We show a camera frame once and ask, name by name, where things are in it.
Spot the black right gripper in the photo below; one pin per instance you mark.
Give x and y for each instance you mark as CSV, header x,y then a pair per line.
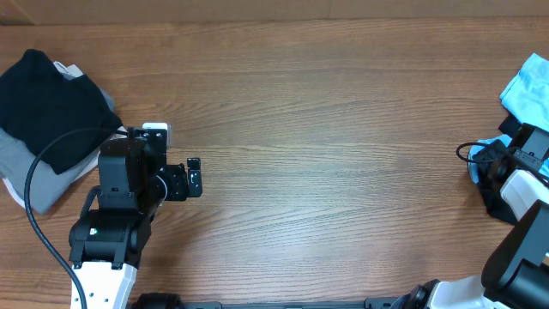
x,y
491,153

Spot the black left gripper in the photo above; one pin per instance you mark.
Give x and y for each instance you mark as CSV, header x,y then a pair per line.
x,y
179,189

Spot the black garment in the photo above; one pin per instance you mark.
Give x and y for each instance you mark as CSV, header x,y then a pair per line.
x,y
496,207

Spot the light blue t-shirt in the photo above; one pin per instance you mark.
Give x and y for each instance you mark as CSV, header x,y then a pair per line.
x,y
526,99

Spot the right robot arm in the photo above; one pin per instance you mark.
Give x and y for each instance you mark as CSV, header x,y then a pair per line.
x,y
515,275

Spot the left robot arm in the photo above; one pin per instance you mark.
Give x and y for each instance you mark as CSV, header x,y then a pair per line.
x,y
107,241

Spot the folded black shirt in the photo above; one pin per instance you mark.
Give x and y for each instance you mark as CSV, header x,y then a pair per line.
x,y
38,104

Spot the folded grey shirt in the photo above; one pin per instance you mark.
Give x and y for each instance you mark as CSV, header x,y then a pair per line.
x,y
46,187

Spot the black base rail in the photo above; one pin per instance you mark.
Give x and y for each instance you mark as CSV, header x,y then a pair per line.
x,y
174,301

